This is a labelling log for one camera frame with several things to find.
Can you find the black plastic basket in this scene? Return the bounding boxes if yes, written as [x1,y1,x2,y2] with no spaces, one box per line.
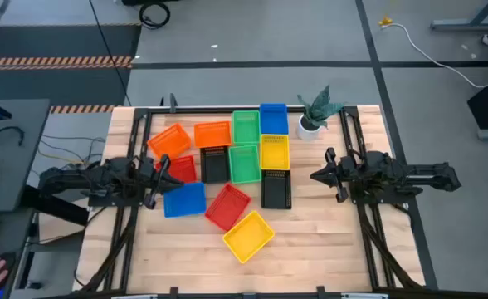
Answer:
[260,169,293,210]
[199,145,231,184]

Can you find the green plant in white pot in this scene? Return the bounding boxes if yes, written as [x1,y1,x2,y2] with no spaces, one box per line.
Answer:
[295,84,345,142]

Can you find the orange plastic basket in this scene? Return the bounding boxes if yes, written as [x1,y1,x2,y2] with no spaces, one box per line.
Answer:
[193,120,233,150]
[147,122,193,161]

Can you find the grey metal table leg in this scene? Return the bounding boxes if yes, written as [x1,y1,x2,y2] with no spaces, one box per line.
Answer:
[430,0,488,32]

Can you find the black hazard-striped floor mat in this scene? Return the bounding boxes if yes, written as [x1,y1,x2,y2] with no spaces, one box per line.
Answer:
[0,22,142,107]

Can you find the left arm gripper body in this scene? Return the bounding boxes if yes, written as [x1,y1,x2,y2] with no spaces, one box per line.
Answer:
[142,154,174,210]

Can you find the green plastic basket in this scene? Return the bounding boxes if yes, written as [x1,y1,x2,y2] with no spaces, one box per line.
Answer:
[232,110,261,146]
[227,144,263,185]

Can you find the long black floor cable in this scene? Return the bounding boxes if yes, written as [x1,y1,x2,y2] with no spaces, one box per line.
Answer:
[88,0,133,107]

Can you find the black cable coil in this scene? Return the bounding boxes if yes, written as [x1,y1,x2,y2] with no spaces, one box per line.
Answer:
[139,2,172,30]

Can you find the grey desk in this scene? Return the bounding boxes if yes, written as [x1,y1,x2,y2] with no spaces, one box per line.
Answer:
[0,98,52,213]

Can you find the blue plastic basket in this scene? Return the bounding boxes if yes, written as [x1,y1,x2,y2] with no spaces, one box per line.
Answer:
[162,181,208,219]
[259,102,290,136]

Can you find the curved black desk cable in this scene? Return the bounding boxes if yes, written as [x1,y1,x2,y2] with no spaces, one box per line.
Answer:
[0,125,25,147]

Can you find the yellow plastic basket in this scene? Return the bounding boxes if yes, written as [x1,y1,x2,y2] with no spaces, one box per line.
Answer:
[259,133,291,171]
[222,209,276,265]

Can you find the red plastic basket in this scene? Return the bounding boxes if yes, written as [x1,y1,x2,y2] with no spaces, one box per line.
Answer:
[203,183,252,233]
[156,154,198,184]

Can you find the black aluminium table frame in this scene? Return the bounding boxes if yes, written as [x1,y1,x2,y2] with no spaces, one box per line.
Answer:
[77,105,436,299]

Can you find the white floor cable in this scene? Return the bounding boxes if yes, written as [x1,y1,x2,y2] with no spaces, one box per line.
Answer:
[378,22,488,90]

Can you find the black metal stand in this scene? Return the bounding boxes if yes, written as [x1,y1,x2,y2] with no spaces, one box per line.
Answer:
[159,93,179,114]

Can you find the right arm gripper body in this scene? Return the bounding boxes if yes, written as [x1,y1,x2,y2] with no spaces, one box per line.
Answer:
[324,147,355,204]

